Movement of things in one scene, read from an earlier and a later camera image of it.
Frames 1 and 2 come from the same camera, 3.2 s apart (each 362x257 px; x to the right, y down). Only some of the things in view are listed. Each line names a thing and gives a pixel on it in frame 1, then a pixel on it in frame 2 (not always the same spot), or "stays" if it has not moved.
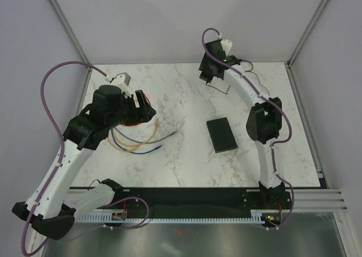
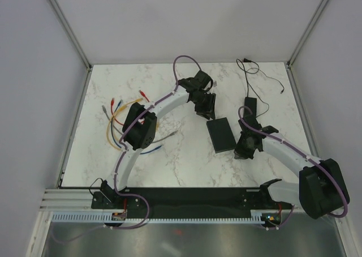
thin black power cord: x=249 y=71 → x=260 y=96
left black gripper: x=142 y=114 → x=208 y=111
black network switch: x=222 y=136 stays
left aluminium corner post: x=56 y=7 stays
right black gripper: x=204 y=66 → x=239 y=153
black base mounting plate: x=225 y=200 stays
